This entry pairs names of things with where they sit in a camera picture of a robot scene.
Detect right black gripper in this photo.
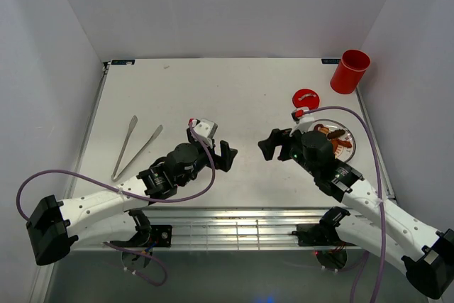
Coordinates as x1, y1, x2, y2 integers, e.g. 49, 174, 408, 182
258, 123, 319, 177

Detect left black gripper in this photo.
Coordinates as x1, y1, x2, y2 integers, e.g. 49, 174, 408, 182
177, 127, 237, 187

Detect metal food tongs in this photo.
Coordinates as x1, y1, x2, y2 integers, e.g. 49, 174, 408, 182
111, 115, 163, 182

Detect brown braised meat piece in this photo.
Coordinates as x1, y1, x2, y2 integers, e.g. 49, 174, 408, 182
313, 124, 331, 135

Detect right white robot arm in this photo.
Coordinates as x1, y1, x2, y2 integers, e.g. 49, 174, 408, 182
258, 129, 453, 299

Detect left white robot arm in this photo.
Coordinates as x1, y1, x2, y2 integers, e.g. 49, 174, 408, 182
25, 123, 238, 266

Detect red cylindrical lunch container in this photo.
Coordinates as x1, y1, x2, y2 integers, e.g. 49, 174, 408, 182
330, 49, 371, 94

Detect red container lid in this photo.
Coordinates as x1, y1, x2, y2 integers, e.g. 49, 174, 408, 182
292, 89, 320, 110

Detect patterned round plate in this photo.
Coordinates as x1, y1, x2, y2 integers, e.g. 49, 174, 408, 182
309, 119, 357, 163

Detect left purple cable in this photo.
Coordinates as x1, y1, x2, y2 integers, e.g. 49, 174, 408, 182
16, 123, 216, 221

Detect purple cable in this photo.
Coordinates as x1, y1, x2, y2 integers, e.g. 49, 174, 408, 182
16, 123, 216, 221
306, 105, 387, 303

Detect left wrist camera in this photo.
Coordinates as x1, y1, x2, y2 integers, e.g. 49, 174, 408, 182
189, 119, 218, 148

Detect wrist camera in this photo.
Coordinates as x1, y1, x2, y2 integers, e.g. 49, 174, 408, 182
289, 107, 315, 136
189, 119, 218, 148

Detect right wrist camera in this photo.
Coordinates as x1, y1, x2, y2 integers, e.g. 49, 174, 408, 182
289, 107, 315, 136

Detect aluminium table frame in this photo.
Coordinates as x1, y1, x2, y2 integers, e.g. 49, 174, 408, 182
68, 58, 380, 255

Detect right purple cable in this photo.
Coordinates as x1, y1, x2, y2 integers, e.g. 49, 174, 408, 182
306, 105, 387, 303

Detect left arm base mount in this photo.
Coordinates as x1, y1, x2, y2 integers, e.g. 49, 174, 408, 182
129, 210, 173, 248

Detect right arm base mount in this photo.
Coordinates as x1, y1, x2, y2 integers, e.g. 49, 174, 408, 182
291, 206, 350, 246

